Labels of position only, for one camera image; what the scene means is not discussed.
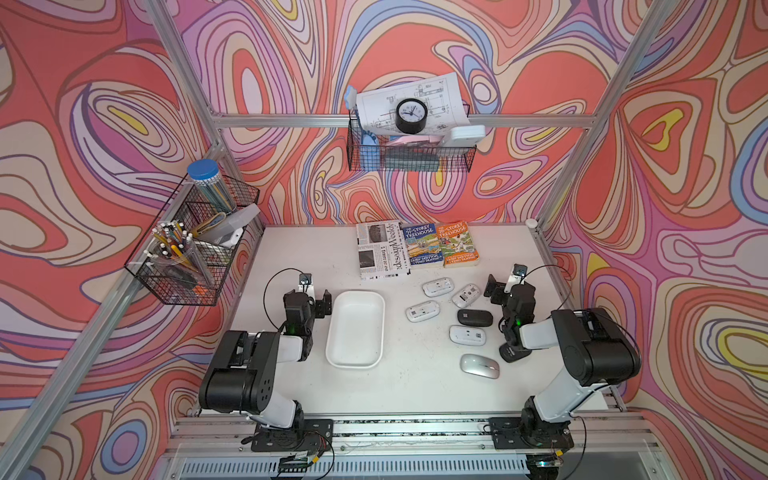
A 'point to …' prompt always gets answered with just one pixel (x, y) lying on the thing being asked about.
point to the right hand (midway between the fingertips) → (505, 283)
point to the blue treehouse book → (422, 243)
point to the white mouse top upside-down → (438, 287)
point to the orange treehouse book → (456, 246)
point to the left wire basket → (217, 237)
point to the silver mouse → (480, 365)
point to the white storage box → (356, 329)
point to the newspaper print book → (382, 249)
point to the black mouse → (475, 317)
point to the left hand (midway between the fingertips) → (313, 290)
